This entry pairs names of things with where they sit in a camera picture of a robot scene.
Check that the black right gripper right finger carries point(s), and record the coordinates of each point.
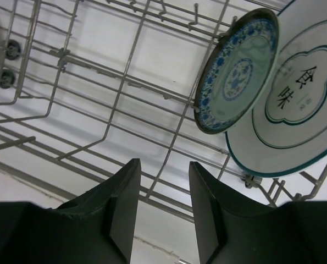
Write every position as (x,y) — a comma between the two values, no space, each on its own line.
(232,228)

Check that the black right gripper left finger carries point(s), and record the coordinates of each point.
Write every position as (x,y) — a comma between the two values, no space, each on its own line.
(95,227)

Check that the white gold rimmed plate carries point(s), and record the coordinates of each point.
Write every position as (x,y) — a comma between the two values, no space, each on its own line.
(286,131)

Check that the blue floral green plate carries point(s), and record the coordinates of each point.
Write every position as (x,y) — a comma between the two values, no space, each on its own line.
(237,71)

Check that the grey wire dish rack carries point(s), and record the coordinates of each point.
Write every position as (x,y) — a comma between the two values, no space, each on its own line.
(86,86)

